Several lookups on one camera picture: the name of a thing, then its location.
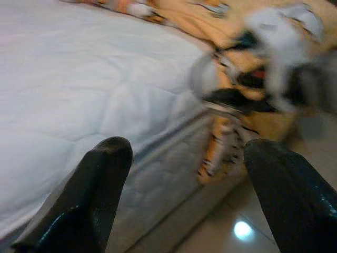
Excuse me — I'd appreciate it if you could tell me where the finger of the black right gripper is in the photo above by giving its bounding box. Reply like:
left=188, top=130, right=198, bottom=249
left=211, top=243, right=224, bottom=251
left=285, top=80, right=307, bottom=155
left=205, top=88, right=280, bottom=114

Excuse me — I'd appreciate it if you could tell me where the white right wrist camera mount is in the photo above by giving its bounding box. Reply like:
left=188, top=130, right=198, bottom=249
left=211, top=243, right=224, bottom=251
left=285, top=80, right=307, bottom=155
left=243, top=5, right=326, bottom=113

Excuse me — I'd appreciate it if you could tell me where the yellow cartoon egg blanket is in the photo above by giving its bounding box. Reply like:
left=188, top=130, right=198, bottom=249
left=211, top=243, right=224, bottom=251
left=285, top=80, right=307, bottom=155
left=59, top=0, right=337, bottom=185

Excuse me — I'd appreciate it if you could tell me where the white quilted mattress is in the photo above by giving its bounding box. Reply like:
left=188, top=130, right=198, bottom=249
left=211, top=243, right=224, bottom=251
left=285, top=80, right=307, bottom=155
left=0, top=0, right=253, bottom=253

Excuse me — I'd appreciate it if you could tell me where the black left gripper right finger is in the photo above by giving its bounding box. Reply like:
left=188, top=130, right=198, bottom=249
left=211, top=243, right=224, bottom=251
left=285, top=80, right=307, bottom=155
left=243, top=139, right=337, bottom=253

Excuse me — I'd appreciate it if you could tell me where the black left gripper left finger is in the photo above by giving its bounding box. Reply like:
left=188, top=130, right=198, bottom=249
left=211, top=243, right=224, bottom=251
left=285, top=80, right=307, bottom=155
left=10, top=136, right=133, bottom=253

